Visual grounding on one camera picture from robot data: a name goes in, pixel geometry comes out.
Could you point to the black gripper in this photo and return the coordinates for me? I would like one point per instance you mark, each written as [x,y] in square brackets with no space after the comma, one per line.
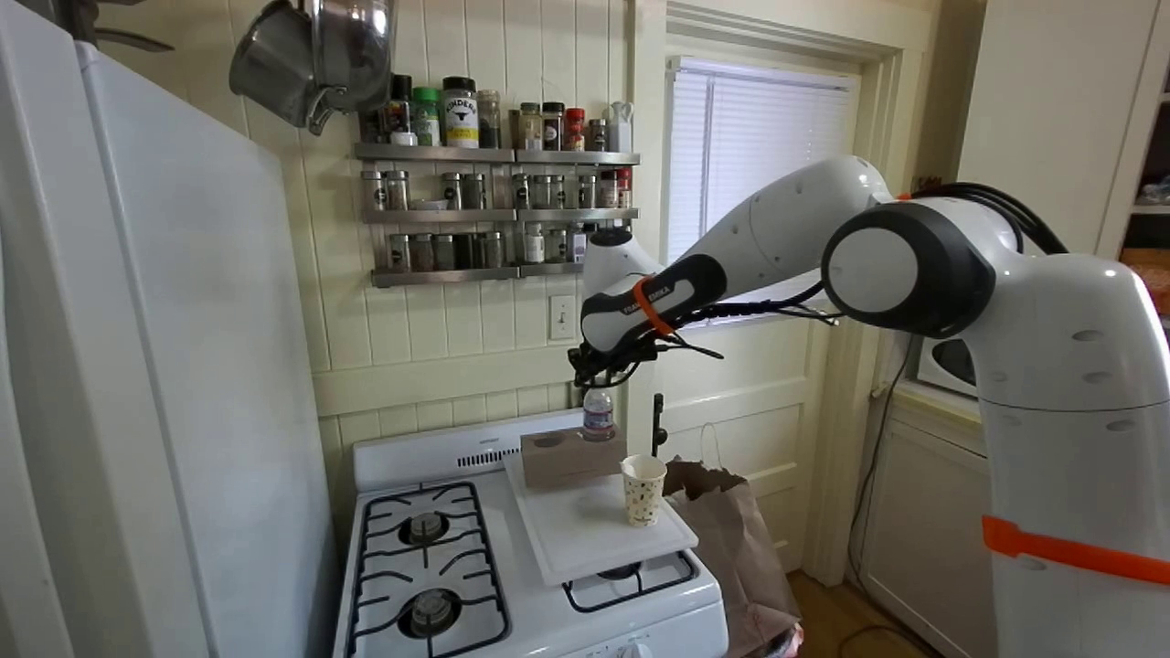
[608,365]

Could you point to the clear plastic water bottle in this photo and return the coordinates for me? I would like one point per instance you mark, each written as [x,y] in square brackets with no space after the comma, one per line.
[598,413]

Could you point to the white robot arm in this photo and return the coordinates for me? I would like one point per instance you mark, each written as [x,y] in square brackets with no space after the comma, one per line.
[1065,351]

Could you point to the brown cardboard holder box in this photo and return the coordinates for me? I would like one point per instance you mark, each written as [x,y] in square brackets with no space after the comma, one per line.
[569,457]

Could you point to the patterned paper cup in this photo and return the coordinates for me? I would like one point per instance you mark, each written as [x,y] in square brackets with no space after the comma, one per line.
[641,479]

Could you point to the brown paper bag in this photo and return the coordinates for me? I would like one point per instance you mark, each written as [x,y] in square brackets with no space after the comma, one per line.
[735,546]

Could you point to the metal spice rack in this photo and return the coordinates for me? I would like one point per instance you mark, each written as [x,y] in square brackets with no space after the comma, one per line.
[445,217]

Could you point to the white gas stove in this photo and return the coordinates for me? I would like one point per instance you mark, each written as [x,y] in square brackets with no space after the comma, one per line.
[445,569]

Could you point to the white window blind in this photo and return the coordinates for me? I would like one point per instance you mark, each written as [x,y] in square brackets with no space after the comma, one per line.
[735,128]

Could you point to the large white label spice jar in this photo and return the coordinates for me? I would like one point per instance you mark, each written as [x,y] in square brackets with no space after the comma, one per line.
[459,110]

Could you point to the green lid spice jar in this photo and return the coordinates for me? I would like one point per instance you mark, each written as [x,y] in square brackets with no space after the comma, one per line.
[424,114]

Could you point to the white microwave oven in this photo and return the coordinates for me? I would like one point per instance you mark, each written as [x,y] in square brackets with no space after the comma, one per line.
[949,365]

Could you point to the white lower cabinet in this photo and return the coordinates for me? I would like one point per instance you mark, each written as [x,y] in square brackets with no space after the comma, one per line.
[923,553]

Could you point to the hanging steel pot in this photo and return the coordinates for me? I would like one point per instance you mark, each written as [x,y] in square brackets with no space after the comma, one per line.
[307,58]

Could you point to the white refrigerator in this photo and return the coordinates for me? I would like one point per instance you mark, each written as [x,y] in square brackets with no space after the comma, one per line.
[162,485]

